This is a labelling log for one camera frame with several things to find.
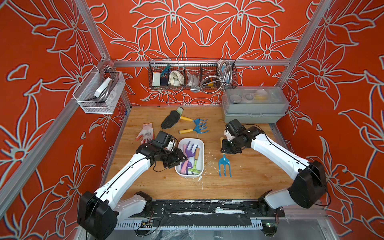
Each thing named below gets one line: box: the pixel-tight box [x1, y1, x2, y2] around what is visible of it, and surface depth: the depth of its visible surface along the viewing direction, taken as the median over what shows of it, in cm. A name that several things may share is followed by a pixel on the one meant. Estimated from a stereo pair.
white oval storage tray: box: [175, 138, 205, 178], surface depth 92 cm
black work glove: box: [161, 106, 184, 129], surface depth 113 cm
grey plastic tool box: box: [221, 86, 290, 123], surface depth 102 cm
